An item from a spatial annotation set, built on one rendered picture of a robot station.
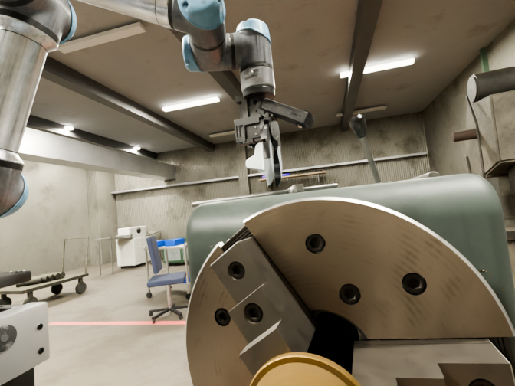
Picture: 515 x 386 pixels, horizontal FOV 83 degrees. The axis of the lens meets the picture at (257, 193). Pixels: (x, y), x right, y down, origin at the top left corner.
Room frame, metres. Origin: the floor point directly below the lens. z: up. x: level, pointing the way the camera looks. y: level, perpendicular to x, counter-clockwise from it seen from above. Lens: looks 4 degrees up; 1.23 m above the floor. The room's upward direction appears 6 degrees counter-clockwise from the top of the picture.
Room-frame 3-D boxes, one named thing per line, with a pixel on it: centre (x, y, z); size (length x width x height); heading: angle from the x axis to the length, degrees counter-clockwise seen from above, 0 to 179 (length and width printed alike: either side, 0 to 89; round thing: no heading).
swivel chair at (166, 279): (3.88, 1.30, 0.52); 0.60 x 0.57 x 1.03; 81
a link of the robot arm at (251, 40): (0.64, -0.02, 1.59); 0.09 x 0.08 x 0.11; 95
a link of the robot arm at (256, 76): (0.64, -0.02, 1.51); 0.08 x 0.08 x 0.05
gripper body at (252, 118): (0.64, -0.02, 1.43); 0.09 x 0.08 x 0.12; 70
